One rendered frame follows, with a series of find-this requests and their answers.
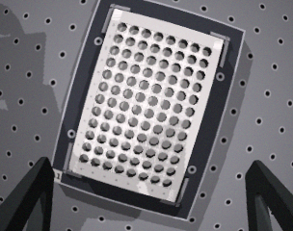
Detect grey perforated breadboard table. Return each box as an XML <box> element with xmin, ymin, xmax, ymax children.
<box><xmin>0</xmin><ymin>0</ymin><xmax>293</xmax><ymax>231</ymax></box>

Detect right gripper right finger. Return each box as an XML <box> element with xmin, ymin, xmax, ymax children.
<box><xmin>245</xmin><ymin>160</ymin><xmax>293</xmax><ymax>231</ymax></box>

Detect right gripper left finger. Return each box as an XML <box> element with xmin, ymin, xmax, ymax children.
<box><xmin>0</xmin><ymin>157</ymin><xmax>54</xmax><ymax>231</ymax></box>

